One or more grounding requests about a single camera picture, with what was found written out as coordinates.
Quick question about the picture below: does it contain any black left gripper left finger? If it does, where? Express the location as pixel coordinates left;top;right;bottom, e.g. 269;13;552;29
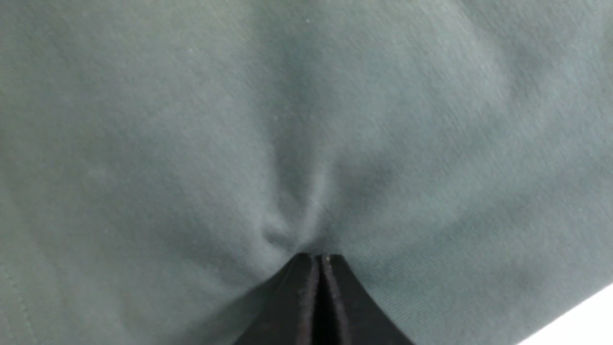
235;253;320;345

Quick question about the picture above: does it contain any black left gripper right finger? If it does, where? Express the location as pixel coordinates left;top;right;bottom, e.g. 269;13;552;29
319;254;413;345

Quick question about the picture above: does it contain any green long-sleeved shirt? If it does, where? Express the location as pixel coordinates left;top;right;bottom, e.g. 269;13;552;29
0;0;613;345

